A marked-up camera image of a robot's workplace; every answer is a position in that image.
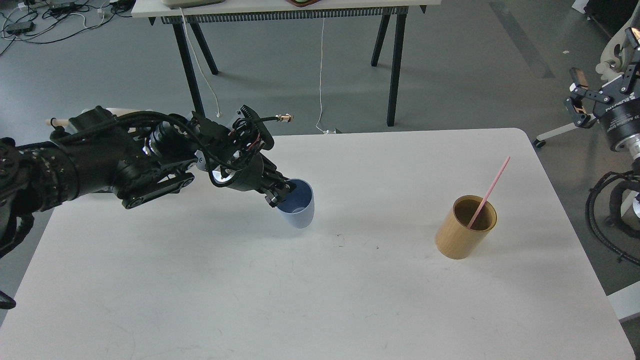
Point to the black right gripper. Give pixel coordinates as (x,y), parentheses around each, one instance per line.
(618,106)

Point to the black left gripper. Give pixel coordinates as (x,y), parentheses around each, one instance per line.
(260,175)

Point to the blue plastic cup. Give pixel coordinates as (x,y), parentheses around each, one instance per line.
(298,207)

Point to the pink chopstick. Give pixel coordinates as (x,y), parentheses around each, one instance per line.
(485,198)

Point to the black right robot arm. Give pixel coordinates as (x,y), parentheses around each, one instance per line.
(625,183)

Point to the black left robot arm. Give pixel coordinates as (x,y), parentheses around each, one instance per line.
(139,156)

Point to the wooden cylindrical holder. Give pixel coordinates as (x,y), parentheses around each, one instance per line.
(461,232)

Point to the white background table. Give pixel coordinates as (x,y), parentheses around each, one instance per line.
(284,38)

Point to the black wire rack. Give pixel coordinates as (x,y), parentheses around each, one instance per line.
(107,189)

